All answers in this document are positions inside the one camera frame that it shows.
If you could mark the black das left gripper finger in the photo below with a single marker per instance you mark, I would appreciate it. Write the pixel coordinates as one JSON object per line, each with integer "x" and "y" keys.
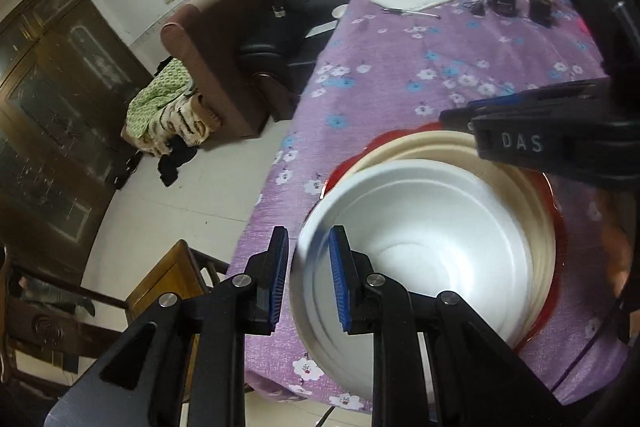
{"x": 586, "y": 131}

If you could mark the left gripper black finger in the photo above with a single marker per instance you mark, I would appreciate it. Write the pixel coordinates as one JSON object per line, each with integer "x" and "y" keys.
{"x": 436, "y": 362}
{"x": 181, "y": 362}

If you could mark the cream plastic bowl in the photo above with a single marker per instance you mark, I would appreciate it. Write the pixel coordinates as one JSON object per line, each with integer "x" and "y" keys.
{"x": 530, "y": 206}

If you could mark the white foam bowl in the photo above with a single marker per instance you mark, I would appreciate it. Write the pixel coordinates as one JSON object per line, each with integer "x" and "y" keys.
{"x": 431, "y": 227}

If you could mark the person's hand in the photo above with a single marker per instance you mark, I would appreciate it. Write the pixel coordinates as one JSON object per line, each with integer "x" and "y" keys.
{"x": 618, "y": 220}

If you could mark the black cylindrical jar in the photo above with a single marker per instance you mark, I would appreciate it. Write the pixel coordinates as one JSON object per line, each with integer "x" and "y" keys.
{"x": 540, "y": 12}

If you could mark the wooden chair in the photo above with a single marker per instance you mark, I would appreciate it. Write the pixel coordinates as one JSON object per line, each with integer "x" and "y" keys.
{"x": 46, "y": 337}

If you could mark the small black adapter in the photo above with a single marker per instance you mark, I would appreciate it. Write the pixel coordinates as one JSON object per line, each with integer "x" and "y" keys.
{"x": 477, "y": 8}

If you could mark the purple floral tablecloth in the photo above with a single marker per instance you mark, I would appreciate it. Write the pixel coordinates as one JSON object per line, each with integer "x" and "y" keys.
{"x": 382, "y": 72}

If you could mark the silver black pen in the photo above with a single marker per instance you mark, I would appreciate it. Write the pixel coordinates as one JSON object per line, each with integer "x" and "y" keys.
{"x": 401, "y": 12}

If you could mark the green patterned blanket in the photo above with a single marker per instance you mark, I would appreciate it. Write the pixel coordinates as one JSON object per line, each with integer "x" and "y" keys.
{"x": 169, "y": 107}

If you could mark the dark wooden cabinet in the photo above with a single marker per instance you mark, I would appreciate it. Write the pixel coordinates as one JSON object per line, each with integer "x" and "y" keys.
{"x": 66, "y": 82}

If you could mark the brown armchair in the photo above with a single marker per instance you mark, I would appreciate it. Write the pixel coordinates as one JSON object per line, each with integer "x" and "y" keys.
{"x": 206, "y": 35}

